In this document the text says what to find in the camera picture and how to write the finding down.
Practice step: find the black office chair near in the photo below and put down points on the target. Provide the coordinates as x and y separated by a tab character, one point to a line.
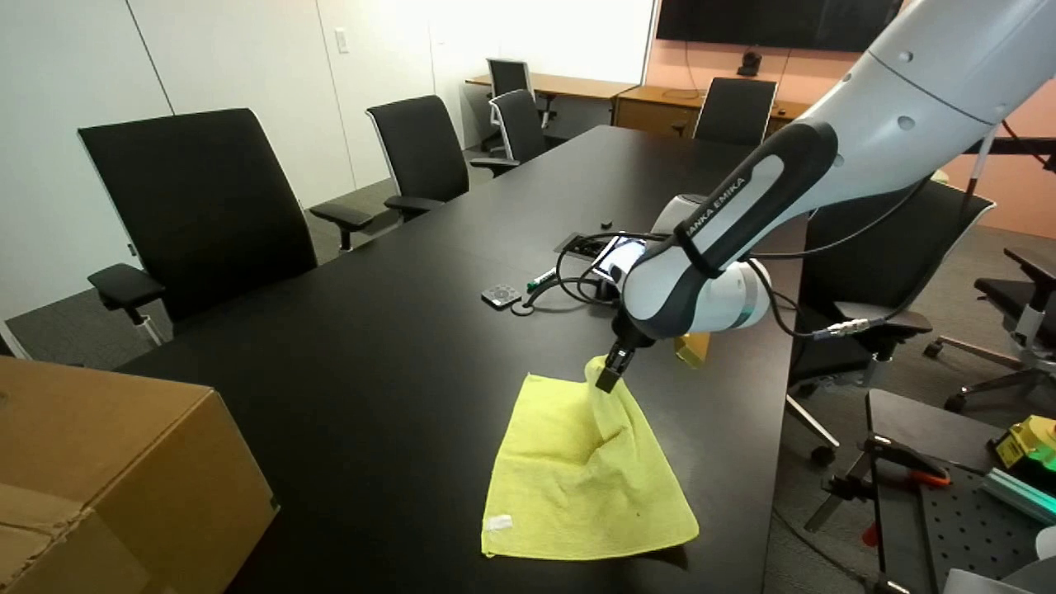
206	205

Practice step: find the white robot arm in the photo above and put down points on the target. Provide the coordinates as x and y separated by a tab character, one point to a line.
933	83

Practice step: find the black chair far right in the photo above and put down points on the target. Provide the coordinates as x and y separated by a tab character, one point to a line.
1030	326

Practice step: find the black office chair far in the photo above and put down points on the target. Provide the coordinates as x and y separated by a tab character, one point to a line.
508	73

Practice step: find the cardboard box on table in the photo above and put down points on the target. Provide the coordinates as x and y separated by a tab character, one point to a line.
124	485

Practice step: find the green yellow box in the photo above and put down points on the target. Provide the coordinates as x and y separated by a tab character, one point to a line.
1027	441

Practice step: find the yellow towel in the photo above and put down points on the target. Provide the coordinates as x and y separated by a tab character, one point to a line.
583	477

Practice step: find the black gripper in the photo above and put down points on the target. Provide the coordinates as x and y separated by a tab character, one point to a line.
618	359

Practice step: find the black office chair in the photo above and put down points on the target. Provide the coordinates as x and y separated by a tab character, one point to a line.
206	205
520	126
508	73
423	159

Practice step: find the wall television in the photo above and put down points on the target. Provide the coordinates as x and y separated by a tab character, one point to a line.
789	25

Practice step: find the wooden sideboard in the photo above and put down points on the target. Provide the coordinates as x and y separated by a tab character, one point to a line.
728	109

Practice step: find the black chair right of table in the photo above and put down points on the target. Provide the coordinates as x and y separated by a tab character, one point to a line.
866	269

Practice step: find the small black phone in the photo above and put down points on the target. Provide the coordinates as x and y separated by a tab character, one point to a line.
501	300

